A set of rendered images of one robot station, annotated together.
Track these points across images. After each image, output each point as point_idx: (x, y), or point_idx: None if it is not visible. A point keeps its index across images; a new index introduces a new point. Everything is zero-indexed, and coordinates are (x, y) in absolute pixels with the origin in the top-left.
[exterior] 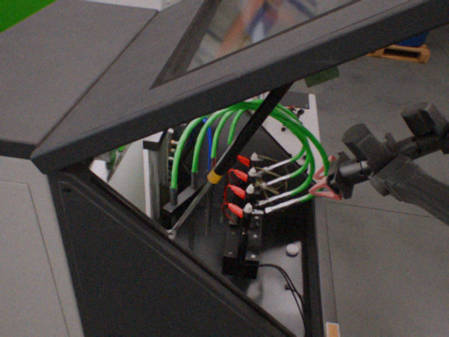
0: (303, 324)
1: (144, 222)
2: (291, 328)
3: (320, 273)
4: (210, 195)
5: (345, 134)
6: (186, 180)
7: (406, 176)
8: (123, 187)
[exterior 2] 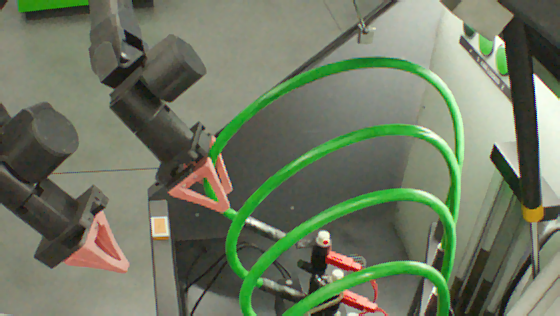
0: (189, 308)
1: (384, 2)
2: (205, 300)
3: (177, 306)
4: None
5: (201, 70)
6: None
7: (129, 14)
8: (469, 105)
